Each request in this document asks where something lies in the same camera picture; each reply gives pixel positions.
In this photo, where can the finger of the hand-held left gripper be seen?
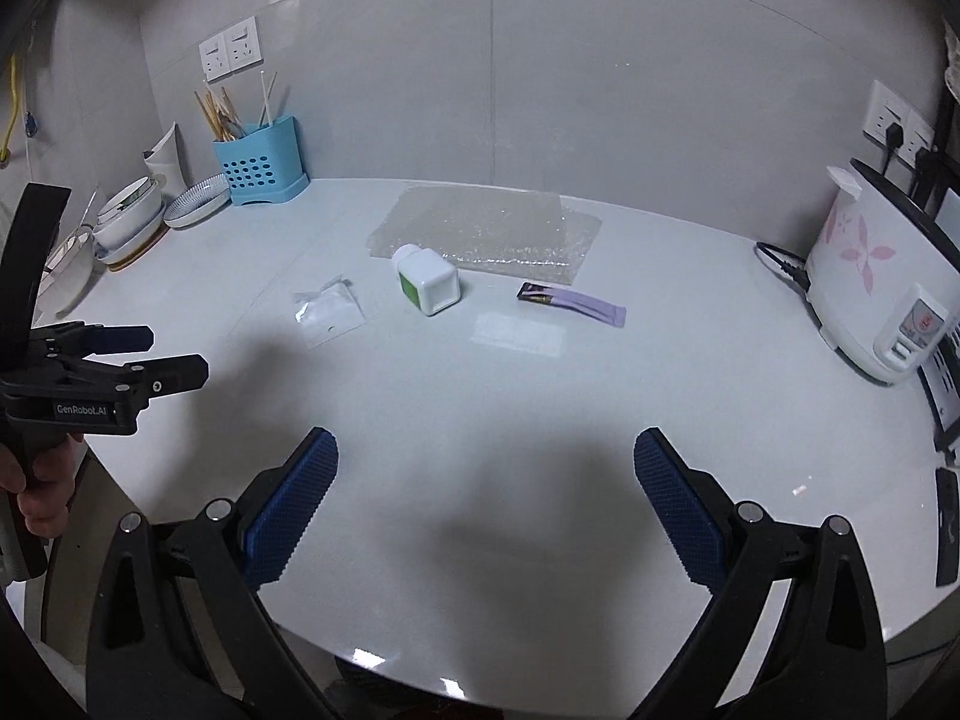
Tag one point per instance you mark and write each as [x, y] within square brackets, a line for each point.
[176, 373]
[120, 339]

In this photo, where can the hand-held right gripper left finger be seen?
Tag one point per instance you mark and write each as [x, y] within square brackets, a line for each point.
[292, 510]

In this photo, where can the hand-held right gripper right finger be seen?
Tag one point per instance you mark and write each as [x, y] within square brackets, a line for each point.
[675, 514]

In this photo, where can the clear plastic bag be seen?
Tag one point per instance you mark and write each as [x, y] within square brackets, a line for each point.
[330, 311]

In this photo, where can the purple sachet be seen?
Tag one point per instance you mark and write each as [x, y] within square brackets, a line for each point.
[581, 307]

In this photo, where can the white pill bottle green label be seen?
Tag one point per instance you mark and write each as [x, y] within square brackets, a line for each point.
[427, 281]

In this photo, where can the clear bubble wrap sheet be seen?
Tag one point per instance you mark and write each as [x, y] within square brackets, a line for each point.
[487, 229]

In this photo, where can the person's left hand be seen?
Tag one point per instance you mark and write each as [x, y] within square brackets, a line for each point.
[54, 495]

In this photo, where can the round wooden trivet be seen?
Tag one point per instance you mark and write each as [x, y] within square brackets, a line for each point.
[146, 251]

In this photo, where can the large white bowl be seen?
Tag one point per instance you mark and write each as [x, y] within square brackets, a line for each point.
[135, 225]

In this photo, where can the white bowl dark rim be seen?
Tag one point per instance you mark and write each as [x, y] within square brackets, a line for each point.
[131, 199]

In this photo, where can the blue patterned plate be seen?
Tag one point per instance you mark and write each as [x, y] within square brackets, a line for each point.
[196, 202]

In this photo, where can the white slanted-rim jug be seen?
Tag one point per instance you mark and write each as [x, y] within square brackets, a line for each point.
[169, 161]

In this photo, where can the blue plastic utensil holder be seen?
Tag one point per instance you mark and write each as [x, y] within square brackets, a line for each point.
[259, 165]

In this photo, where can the bundle of wooden chopsticks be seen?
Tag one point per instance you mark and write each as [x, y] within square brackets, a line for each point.
[221, 116]

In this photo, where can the black remote control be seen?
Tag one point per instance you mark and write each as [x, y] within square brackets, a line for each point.
[949, 525]

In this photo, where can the white plastic utensil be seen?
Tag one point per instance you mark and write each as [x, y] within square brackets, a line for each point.
[266, 97]

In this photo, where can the white vented appliance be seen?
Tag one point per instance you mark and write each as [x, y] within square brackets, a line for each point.
[946, 397]

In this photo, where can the white floral rice cooker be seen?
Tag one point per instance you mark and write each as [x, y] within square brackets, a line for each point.
[870, 277]

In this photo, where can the cream mesh cloth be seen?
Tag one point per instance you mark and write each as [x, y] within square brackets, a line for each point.
[952, 67]

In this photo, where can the black wall plug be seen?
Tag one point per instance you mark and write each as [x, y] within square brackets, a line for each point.
[892, 136]

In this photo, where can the white double wall socket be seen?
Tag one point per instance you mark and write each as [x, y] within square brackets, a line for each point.
[896, 116]

